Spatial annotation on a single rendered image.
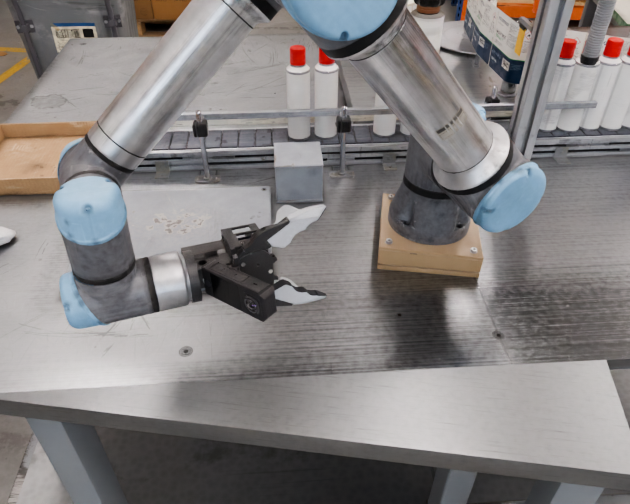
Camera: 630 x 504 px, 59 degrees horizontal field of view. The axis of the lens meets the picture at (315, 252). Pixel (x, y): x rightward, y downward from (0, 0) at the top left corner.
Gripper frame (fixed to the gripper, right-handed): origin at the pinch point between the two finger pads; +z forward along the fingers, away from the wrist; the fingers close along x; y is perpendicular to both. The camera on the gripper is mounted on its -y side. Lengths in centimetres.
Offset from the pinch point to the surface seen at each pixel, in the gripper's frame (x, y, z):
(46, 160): 6, 74, -40
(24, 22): 2, 260, -52
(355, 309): 15.0, 4.8, 6.8
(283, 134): 2, 57, 12
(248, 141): 2, 57, 4
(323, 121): -2, 51, 20
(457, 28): -9, 102, 88
